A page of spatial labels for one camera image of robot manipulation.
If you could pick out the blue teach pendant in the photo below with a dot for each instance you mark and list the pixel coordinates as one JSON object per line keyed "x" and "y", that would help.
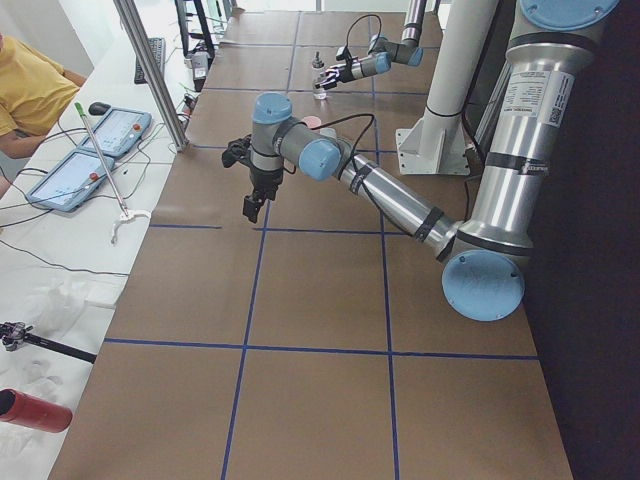
{"x": 119, "y": 129}
{"x": 70, "y": 183}

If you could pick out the pink paper cup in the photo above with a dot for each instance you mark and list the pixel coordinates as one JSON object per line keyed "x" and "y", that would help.
{"x": 312, "y": 122}

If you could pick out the near blue teach pendant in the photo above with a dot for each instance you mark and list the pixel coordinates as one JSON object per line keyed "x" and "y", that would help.
{"x": 70, "y": 183}

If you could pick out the glass sauce dispenser bottle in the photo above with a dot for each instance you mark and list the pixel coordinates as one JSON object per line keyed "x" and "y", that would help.
{"x": 318, "y": 75}

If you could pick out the black box with white label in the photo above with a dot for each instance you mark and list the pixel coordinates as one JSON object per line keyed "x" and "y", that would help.
{"x": 200, "y": 68}

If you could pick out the red cylinder bottle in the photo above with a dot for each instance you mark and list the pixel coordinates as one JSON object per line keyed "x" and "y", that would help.
{"x": 21, "y": 409}

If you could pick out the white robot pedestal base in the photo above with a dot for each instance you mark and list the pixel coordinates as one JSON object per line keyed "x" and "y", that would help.
{"x": 436, "y": 144}

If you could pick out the long metal grabber stick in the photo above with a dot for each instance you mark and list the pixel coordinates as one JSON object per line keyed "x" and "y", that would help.
{"x": 127, "y": 215}

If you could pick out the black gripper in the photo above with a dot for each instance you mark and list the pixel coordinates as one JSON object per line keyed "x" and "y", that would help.
{"x": 261, "y": 181}
{"x": 344, "y": 72}

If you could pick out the person in yellow shirt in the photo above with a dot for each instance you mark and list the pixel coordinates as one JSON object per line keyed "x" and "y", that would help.
{"x": 35, "y": 91}

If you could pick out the far blue teach pendant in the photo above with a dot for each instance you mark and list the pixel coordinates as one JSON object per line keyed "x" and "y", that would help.
{"x": 119, "y": 129}

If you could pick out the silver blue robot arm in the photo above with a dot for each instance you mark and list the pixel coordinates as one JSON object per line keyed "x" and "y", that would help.
{"x": 484, "y": 256}
{"x": 382, "y": 53}

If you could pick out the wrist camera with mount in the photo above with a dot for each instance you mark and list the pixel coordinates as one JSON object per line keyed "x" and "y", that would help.
{"x": 237, "y": 151}
{"x": 343, "y": 54}

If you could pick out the aluminium frame post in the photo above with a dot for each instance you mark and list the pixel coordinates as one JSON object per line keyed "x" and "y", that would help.
{"x": 133, "y": 26}

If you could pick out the black tripod stand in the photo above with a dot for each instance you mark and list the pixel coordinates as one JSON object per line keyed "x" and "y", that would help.
{"x": 15, "y": 334}

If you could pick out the black computer mouse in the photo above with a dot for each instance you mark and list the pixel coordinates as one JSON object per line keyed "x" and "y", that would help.
{"x": 98, "y": 108}

